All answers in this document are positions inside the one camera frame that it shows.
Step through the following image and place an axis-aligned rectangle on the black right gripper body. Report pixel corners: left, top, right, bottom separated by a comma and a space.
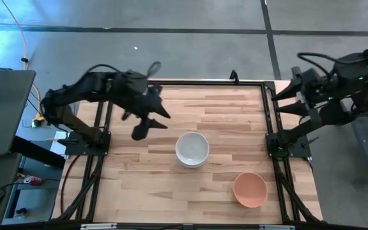
291, 65, 331, 128

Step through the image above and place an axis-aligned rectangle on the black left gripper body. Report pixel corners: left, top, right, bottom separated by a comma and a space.
112, 70, 164, 141

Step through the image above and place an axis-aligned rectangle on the large white bowl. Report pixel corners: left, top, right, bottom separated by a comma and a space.
174, 132, 210, 165

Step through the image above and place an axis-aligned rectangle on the orange bowl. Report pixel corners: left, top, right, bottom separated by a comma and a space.
233, 171, 268, 208

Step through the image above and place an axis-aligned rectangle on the white paper sheet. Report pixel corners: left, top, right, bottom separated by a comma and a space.
49, 130, 67, 158

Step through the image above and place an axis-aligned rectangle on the black desk foot bar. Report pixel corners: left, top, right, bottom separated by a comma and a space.
11, 135, 66, 169

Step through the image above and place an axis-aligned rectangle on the grey desk platform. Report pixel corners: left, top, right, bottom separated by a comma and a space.
0, 70, 36, 157

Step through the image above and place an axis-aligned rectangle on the small red object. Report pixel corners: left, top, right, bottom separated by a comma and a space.
23, 175, 43, 187

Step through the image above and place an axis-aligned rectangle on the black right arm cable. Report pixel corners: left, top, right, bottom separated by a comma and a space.
296, 50, 368, 77

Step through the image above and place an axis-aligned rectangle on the black aluminium table frame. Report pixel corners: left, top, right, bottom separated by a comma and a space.
51, 78, 324, 230

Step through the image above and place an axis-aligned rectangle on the black cable bundle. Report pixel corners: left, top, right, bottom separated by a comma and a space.
59, 155, 104, 222

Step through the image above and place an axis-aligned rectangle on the black loose cable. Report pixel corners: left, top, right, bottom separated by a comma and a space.
27, 92, 49, 124

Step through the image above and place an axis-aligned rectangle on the silver frame plate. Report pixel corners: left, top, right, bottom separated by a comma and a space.
80, 223, 117, 230
259, 224, 295, 230

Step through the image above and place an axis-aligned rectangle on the yellow cable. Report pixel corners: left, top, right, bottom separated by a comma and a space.
0, 0, 44, 119

